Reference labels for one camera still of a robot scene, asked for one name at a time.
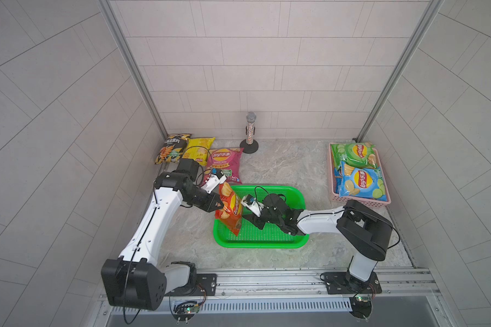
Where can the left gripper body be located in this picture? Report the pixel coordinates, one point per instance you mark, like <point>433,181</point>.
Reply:
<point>199,197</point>

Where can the green cucumber chips bag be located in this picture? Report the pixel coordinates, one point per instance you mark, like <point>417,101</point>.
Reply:
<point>358,155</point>

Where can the black chips bag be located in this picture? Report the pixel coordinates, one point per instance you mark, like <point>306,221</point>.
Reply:
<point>173,148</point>

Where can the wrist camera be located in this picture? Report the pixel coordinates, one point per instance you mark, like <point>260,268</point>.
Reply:
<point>252,204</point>
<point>215,177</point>

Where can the small red chips bag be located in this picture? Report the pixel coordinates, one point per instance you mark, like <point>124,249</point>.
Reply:
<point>231,212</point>

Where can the right circuit board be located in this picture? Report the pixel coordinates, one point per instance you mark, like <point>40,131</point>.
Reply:
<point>361,307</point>

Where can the light blue chips bag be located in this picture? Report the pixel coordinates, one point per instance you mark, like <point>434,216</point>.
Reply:
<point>365,183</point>

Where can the circuit board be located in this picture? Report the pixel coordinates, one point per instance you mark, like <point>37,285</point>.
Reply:
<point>361,307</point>
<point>185,311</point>

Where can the yellow chips bag back left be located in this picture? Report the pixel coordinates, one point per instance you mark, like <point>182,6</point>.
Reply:
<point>198,150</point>

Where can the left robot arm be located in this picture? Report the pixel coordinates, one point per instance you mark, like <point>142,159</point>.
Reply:
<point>134,280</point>

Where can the aluminium front rail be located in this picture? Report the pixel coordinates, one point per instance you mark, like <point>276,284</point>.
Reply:
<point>295,291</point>

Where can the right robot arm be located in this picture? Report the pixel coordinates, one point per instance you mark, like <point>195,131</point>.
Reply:
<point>365,229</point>

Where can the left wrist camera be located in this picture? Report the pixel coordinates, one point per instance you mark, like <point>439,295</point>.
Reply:
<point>215,177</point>

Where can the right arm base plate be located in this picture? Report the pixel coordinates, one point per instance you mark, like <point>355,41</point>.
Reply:
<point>345,283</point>

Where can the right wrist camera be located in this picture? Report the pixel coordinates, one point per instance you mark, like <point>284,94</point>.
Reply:
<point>252,204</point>

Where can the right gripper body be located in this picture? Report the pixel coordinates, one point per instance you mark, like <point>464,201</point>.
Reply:
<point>266,216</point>

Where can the left circuit board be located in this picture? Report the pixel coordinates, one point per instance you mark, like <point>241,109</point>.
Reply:
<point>185,311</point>

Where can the green plastic basket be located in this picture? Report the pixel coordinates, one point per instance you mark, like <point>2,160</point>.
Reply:
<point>270,237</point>

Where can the microphone-like stand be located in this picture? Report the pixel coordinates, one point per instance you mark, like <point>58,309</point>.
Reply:
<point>249,144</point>

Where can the magenta tomato chips bag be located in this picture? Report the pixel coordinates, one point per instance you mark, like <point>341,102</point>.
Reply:
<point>226,159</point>

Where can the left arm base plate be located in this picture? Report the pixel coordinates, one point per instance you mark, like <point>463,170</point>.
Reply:
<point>197,285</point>

